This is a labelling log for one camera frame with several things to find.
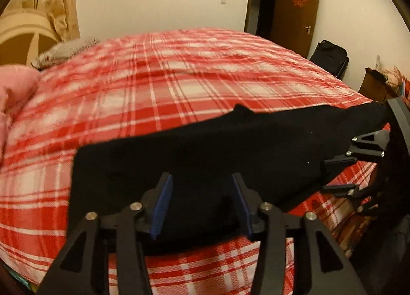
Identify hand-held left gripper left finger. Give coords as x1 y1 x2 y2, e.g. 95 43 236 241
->
37 172 175 295

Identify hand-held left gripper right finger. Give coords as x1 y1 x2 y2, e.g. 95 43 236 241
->
231 172 369 295

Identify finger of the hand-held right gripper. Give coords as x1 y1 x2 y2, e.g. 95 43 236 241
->
323 130 390 167
322 183 378 215

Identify black pants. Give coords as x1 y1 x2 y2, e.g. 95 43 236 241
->
69 101 393 255

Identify brown wooden cabinet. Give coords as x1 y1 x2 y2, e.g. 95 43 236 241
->
359 68 398 103

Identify black chair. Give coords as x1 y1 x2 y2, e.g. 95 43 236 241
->
309 40 350 80

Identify red plaid blanket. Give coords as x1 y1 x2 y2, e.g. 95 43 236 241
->
0 28 390 295

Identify brown wooden door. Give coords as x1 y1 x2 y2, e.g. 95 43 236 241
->
274 0 321 59

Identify grey striped pillow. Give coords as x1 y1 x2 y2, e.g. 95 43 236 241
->
30 37 101 70

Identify pink pillow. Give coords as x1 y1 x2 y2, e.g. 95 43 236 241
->
0 65 42 161

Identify cream arched headboard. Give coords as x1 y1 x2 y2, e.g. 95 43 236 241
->
0 8 65 67

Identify beige patterned curtain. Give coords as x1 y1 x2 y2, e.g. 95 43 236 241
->
6 0 80 43

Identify dark door frame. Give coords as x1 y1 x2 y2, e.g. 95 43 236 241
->
244 0 289 41

